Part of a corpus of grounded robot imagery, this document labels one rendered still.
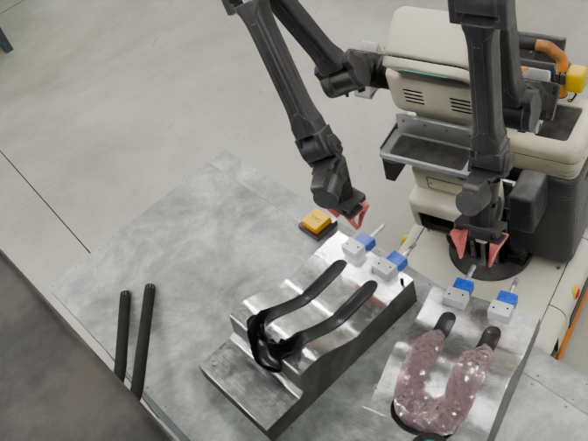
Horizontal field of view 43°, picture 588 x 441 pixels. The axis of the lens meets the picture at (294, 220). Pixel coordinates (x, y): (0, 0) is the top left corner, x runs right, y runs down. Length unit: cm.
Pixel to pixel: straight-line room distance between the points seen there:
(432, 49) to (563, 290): 111
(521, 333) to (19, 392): 142
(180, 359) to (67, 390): 151
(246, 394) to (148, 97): 270
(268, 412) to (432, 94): 84
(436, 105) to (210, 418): 93
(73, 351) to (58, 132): 386
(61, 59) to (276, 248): 304
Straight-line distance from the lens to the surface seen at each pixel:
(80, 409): 47
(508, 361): 174
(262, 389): 179
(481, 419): 166
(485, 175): 162
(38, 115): 454
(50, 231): 377
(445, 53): 172
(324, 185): 163
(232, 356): 186
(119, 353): 198
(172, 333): 204
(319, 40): 178
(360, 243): 190
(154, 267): 221
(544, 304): 254
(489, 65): 145
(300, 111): 163
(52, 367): 49
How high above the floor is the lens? 236
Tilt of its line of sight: 46 degrees down
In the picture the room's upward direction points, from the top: 19 degrees counter-clockwise
